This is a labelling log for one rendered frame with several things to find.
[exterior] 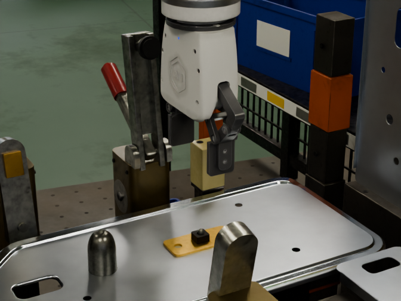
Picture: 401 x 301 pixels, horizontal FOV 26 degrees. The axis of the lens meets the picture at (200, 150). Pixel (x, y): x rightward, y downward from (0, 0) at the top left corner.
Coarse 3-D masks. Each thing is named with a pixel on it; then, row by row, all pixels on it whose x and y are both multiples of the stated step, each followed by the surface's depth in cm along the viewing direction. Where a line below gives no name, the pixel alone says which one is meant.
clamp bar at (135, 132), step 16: (144, 32) 108; (128, 48) 107; (144, 48) 105; (160, 48) 106; (128, 64) 108; (144, 64) 109; (128, 80) 109; (144, 80) 110; (128, 96) 110; (144, 96) 110; (144, 112) 111; (160, 112) 111; (144, 128) 111; (160, 128) 111; (160, 144) 112; (144, 160) 111; (160, 160) 112
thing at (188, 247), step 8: (192, 232) 103; (208, 232) 105; (216, 232) 105; (168, 240) 103; (176, 240) 103; (184, 240) 103; (192, 240) 103; (200, 240) 102; (208, 240) 103; (168, 248) 102; (176, 248) 101; (184, 248) 101; (192, 248) 101; (200, 248) 101; (208, 248) 102; (176, 256) 100
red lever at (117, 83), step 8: (104, 64) 118; (112, 64) 118; (104, 72) 118; (112, 72) 117; (112, 80) 117; (120, 80) 117; (112, 88) 116; (120, 88) 116; (120, 96) 116; (120, 104) 115; (128, 112) 114; (128, 120) 114; (144, 136) 113; (144, 144) 112; (144, 152) 111; (152, 152) 112
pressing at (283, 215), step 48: (240, 192) 115; (288, 192) 116; (48, 240) 103; (144, 240) 104; (288, 240) 104; (336, 240) 104; (0, 288) 94; (96, 288) 94; (144, 288) 94; (192, 288) 94; (288, 288) 96
